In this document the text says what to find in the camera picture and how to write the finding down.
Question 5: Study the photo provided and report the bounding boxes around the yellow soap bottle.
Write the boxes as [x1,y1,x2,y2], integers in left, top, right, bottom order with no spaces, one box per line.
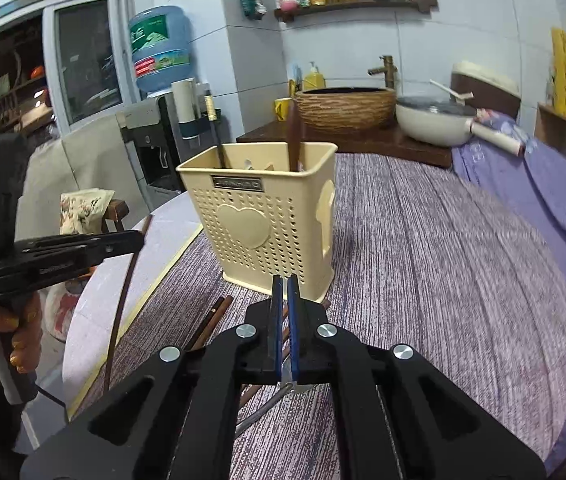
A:
[303,61,326,92]

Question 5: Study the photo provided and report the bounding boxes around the cream plastic utensil holder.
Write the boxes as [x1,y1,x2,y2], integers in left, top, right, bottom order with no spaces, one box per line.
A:
[176,141,338,302]

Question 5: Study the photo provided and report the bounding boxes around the floral cushion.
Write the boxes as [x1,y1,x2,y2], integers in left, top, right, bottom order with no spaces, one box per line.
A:
[59,188,115,235]

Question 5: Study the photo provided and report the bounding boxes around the brown cream rice cooker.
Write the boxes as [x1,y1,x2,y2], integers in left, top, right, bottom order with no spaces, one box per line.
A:
[450,60,521,121]

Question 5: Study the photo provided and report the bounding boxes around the dark wooden counter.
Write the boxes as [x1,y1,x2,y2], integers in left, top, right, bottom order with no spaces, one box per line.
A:
[236,120,454,168]

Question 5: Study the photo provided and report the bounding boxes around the white pan with handle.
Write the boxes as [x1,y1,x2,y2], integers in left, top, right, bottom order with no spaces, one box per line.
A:
[395,96,524,157]

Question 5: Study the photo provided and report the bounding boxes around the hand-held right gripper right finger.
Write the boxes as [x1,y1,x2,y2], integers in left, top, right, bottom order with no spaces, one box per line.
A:
[287,275,548,480]

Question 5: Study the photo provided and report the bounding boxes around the reddish brown chopstick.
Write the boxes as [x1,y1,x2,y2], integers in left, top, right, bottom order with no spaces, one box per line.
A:
[285,100,307,171]

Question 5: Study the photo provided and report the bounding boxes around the bronze faucet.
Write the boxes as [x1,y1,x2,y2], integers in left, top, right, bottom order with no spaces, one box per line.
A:
[367,55,400,90]

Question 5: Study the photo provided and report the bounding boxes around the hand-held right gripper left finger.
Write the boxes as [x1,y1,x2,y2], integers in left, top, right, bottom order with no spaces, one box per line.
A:
[19,275,286,480]

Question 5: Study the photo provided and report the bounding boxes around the sliding window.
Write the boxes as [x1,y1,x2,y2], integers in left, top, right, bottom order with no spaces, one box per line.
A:
[0,0,136,128]

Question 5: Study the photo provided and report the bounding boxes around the black utensil with gold band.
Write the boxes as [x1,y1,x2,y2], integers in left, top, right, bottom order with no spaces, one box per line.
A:
[203,94,224,167]

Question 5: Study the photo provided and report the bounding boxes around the person's left hand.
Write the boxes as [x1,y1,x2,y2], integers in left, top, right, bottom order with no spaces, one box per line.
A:
[0,291,44,376]

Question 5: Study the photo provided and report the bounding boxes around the black cable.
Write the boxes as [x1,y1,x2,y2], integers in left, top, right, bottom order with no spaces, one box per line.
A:
[34,384,70,423]

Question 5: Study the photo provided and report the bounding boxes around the purple floral bedsheet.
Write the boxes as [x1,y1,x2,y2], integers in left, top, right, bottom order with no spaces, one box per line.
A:
[450,110,566,471]

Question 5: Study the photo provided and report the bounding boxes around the woven brown wash basin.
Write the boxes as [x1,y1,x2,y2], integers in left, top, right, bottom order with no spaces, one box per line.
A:
[294,86,398,134]

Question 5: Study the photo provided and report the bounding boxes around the teal wall holder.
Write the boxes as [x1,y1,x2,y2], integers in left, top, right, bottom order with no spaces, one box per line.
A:
[178,109,222,140]

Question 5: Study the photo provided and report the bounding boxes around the stack of white paper cups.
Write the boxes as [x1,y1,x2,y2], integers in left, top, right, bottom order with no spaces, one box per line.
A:
[171,78,198,126]

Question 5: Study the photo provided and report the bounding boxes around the tall yellow box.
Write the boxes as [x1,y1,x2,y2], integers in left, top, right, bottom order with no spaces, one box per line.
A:
[550,27,566,118]

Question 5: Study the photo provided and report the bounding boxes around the grey water dispenser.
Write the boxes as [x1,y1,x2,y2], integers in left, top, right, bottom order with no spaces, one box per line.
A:
[115,95,184,211]

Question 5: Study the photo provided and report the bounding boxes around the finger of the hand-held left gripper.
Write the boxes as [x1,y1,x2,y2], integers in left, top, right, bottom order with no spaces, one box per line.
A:
[10,230,145,295]

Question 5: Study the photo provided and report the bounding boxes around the blue water bottle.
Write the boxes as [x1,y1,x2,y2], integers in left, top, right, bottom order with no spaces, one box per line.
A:
[128,6,194,98]

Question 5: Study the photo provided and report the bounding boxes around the white spatula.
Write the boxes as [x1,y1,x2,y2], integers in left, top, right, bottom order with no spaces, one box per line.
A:
[429,79,474,104]

